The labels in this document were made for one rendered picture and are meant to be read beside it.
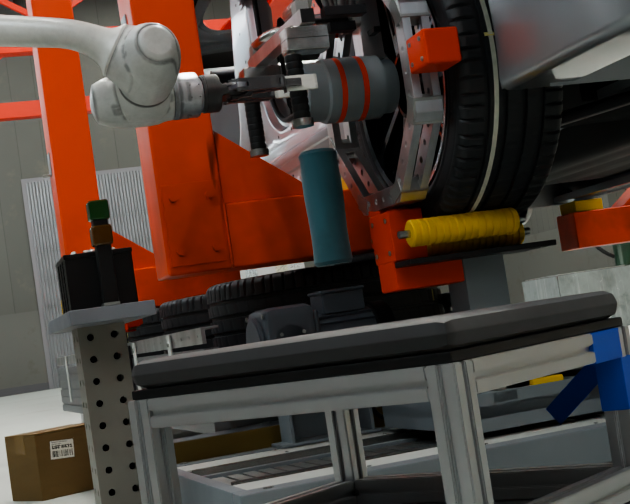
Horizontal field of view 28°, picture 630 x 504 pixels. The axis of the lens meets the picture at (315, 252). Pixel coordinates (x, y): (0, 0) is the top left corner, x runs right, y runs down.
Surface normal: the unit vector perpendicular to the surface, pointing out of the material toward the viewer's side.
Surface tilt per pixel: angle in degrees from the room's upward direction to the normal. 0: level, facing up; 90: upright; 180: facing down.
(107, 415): 90
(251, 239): 90
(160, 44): 81
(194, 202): 90
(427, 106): 90
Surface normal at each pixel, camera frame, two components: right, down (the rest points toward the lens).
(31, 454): -0.71, 0.07
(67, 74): 0.30, -0.11
